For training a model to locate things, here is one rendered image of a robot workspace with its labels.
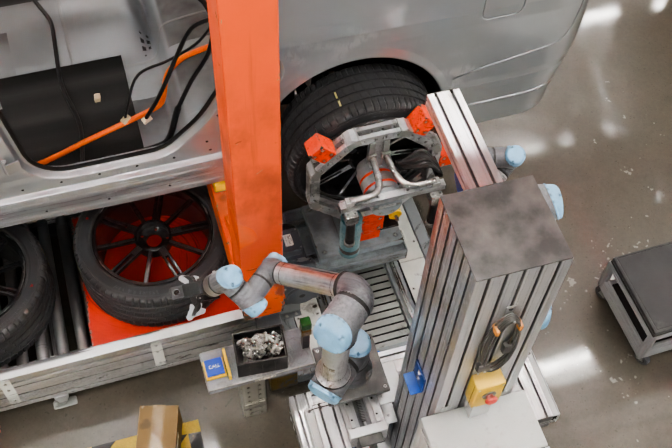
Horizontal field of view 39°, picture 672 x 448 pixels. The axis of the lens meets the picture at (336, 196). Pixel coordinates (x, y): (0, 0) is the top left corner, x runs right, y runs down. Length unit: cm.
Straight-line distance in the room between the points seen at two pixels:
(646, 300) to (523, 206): 205
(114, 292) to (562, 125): 255
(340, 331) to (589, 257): 224
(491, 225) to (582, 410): 220
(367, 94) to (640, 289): 153
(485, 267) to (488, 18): 160
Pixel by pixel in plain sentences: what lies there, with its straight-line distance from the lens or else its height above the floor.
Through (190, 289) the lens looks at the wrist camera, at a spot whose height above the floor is 117.
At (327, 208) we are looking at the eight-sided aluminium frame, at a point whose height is 71.
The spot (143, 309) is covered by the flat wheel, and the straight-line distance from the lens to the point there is 401.
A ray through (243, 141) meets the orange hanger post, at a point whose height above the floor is 167.
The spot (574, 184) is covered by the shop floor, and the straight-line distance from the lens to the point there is 503.
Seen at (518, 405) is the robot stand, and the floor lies 123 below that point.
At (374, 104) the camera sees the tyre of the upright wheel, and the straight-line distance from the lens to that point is 362.
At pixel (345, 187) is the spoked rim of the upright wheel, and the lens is 400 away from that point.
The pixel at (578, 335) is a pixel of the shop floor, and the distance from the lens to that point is 458.
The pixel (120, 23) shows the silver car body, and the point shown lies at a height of 92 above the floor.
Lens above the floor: 394
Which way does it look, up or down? 55 degrees down
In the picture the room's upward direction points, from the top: 4 degrees clockwise
